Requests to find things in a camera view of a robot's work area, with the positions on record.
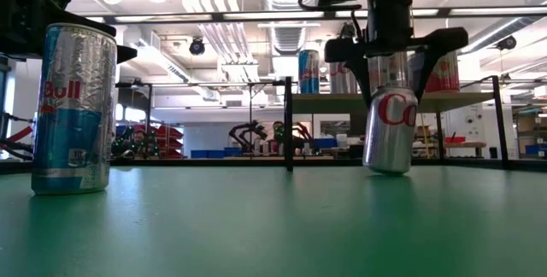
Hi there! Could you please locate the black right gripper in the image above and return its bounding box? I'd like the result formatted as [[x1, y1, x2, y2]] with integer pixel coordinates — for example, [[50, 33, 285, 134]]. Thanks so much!
[[323, 27, 470, 109]]

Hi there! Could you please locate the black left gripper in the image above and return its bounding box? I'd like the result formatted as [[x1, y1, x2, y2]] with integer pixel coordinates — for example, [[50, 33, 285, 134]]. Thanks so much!
[[0, 0, 138, 64]]

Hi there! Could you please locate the white Celsius can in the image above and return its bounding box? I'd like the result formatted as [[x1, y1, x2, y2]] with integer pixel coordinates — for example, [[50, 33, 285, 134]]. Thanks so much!
[[368, 52, 410, 91]]

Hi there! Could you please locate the blue silver Red Bull can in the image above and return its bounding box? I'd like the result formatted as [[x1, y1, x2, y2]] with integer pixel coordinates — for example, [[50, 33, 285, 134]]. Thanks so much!
[[31, 22, 118, 196], [297, 49, 321, 95]]

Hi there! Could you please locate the black-framed wooden shelf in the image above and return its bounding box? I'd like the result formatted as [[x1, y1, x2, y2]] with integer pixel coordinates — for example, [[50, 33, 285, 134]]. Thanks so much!
[[283, 74, 510, 173]]

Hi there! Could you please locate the white LED light strip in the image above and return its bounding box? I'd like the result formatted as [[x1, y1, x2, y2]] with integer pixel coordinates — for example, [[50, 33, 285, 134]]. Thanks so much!
[[450, 7, 547, 15], [222, 10, 326, 20], [114, 15, 212, 23], [335, 9, 441, 17]]

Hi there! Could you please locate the red storage rack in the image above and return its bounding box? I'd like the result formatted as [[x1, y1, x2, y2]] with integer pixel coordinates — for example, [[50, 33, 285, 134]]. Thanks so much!
[[154, 123, 185, 161]]

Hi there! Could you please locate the brown cardboard box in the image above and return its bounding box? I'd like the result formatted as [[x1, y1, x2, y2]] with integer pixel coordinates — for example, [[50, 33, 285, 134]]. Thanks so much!
[[516, 114, 547, 133]]

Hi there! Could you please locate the black ceiling camera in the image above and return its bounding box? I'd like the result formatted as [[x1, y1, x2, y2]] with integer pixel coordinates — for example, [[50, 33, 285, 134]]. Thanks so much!
[[189, 37, 206, 56], [495, 35, 518, 51]]

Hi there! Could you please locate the black metal rig frame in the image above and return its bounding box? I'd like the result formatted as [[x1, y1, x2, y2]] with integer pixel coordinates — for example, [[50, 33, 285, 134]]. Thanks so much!
[[80, 6, 547, 24]]

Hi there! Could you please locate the red cable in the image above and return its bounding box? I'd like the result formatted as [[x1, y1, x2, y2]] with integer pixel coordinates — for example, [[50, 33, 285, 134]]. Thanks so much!
[[0, 125, 34, 145]]

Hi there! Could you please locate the black table edge rail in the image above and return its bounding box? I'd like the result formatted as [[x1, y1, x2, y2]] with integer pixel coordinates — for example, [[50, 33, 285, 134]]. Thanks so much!
[[0, 156, 547, 175]]

